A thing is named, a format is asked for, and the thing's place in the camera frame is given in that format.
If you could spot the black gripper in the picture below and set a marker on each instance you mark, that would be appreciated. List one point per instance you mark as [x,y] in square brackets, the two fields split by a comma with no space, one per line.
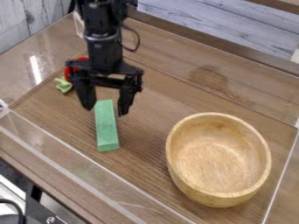
[104,68]

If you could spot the green rectangular block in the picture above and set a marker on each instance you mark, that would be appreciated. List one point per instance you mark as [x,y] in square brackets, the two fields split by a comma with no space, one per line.
[106,126]

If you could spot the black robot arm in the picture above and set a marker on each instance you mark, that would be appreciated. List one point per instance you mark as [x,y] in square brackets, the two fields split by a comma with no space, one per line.
[103,17]

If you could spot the brown wooden bowl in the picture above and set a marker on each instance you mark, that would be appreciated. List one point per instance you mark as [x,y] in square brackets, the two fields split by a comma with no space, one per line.
[218,159]

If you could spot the red plush strawberry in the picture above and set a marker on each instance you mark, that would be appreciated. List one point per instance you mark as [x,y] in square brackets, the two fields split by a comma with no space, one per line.
[64,82]

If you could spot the black equipment under table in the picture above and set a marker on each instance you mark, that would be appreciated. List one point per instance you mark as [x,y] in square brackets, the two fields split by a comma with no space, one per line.
[23,208]

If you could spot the clear acrylic corner bracket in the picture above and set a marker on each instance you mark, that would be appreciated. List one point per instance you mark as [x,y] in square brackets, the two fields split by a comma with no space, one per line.
[79,24]

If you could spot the clear acrylic enclosure wall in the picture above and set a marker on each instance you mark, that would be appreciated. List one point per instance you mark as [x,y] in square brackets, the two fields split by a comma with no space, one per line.
[195,74]

